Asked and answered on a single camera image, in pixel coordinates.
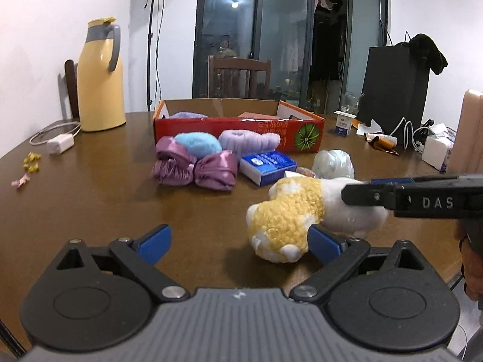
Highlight small blue carton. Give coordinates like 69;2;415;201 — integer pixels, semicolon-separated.
239;150;298;187

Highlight crumpled white paper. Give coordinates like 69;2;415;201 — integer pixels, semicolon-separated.
356;118;386;137

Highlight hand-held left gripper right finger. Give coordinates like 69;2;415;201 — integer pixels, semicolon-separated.
289;224;428;304

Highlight studio light on stand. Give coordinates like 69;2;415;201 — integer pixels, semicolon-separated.
143;0;186;112

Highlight dark wooden chair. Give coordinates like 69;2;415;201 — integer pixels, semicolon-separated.
64;59;81;120

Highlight white power adapter box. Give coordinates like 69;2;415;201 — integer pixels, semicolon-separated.
420;135;456;171

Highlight small yellow flower bits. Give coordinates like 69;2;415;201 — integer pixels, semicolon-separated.
22;152;42;173

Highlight purple satin hair bonnet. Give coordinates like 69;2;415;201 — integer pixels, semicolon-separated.
152;136;238;191

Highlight blue fluffy cloth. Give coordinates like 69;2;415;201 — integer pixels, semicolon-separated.
175;132;223;157

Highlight brown slatted wooden chair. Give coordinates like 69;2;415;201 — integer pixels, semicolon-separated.
207;55;273;100

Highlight sliding glass door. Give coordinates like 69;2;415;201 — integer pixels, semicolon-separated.
192;0;389;116

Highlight clear drinking glass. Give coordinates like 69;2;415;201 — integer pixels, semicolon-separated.
340;91;365;116

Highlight white yogurt cup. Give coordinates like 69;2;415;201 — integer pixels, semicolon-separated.
334;110;357;137

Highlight yellow thermos jug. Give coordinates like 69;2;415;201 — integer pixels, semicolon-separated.
76;17;127;133

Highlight yellow and white plush toy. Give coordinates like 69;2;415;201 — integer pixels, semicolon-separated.
245;176;389;265

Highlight lavender fluffy headband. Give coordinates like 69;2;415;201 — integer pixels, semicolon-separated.
218;129;282;158

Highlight black paper bag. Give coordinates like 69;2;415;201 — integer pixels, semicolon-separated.
356;45;431;137

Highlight black cable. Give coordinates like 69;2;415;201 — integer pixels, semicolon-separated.
413;119;435;152

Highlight black garment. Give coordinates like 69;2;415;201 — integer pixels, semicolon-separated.
405;33;448;76

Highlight lavender fluffy cloth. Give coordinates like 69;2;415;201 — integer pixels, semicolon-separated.
169;111;209;120

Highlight white charger adapter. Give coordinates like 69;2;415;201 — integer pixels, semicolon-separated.
47;135;75;155

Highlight white charger cable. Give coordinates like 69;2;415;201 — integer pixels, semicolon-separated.
29;120;82;146

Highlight thick white cable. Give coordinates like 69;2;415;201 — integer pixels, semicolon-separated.
390;116;414;150

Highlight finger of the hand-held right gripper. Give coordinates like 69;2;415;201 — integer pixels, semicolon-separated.
341;183;398;209
369;176;416;185

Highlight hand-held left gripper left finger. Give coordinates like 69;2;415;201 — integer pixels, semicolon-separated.
56;224;190;304

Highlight person's right hand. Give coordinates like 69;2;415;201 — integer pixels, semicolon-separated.
454;219;483;302

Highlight red cardboard box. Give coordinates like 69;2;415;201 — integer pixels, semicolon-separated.
152;98;326;154

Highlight orange tube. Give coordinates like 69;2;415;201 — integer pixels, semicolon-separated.
364;132;399;156

